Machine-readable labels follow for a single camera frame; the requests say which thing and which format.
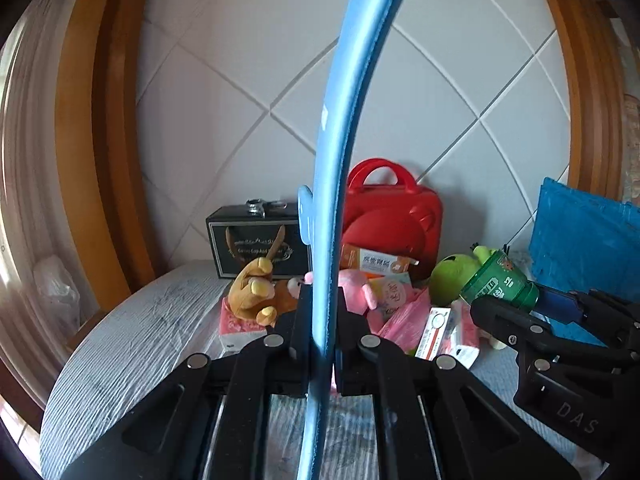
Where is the red white packet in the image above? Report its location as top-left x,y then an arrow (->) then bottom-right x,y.
443,317 -> 482,367

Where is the green frog plush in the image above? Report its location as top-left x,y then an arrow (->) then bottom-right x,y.
429,244 -> 502,308

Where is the green plastic bottle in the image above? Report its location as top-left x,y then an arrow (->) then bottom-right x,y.
459,250 -> 540,312

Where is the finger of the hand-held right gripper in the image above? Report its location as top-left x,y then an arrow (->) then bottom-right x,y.
469,295 -> 640,364
537,286 -> 640,347

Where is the white red medicine box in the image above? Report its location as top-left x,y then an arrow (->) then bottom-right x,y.
414,306 -> 459,362

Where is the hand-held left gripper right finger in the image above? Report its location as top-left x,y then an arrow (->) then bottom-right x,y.
332,287 -> 584,480

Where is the brown plush toy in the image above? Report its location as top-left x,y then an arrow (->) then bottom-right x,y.
228,257 -> 297,326

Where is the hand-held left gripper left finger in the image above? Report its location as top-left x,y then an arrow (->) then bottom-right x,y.
60,285 -> 314,480

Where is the black gift box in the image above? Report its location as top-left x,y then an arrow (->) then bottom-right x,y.
206,204 -> 315,278

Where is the blue plastic crate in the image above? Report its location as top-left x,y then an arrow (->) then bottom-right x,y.
529,177 -> 640,347

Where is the pink plush pig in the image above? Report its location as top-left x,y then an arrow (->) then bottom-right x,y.
304,269 -> 382,313

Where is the grey wood-grain desktop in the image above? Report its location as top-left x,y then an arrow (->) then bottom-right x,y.
39,259 -> 640,480

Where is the wooden door frame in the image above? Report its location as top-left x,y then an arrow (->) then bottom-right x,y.
54,0 -> 168,302
529,0 -> 627,207

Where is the pink plastic bag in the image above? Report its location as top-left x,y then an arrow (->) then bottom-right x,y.
376,287 -> 432,357

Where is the pink tissue pack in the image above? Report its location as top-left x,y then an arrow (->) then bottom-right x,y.
220,302 -> 269,349

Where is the red toy suitcase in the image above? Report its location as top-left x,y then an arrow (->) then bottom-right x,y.
342,158 -> 444,267

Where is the pink patterned packet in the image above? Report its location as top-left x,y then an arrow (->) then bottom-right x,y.
369,274 -> 414,317

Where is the orange medicine box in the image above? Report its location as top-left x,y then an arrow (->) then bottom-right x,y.
340,243 -> 420,277

